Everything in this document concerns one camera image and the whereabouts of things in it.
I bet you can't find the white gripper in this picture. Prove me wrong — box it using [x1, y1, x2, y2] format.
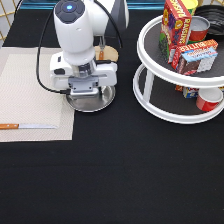
[50, 52, 117, 99]

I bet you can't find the round silver metal plate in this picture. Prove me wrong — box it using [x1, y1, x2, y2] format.
[66, 86, 116, 112]

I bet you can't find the wooden handled fork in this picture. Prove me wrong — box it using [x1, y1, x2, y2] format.
[99, 36, 105, 60]

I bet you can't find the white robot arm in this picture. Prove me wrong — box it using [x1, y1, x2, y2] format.
[50, 0, 129, 99]

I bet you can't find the round wooden coaster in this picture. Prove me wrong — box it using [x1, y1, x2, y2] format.
[94, 46, 119, 62]

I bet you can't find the beige woven placemat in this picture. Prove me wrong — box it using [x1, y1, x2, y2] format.
[0, 47, 74, 142]

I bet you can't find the white two-tier turntable rack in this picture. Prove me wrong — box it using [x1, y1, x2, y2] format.
[133, 16, 224, 124]

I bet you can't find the small carton lower tier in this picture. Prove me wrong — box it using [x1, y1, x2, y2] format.
[183, 87, 198, 98]

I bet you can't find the red raisins cereal box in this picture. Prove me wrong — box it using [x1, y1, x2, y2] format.
[159, 0, 192, 63]

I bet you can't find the blue white chocolate box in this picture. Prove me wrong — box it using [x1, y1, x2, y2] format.
[176, 47, 218, 75]

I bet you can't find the red white bowl lower tier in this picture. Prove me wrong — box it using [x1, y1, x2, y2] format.
[196, 88, 223, 112]

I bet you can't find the red can upper tier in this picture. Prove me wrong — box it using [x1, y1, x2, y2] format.
[189, 16, 210, 42]

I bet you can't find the red butter box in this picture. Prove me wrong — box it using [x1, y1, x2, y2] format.
[171, 39, 218, 69]

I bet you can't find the black bowl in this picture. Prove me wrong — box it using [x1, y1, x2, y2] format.
[195, 5, 224, 36]

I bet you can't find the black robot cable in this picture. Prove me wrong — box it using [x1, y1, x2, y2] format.
[35, 0, 124, 95]

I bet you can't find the wooden handled knife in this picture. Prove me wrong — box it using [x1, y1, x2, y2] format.
[0, 124, 57, 130]

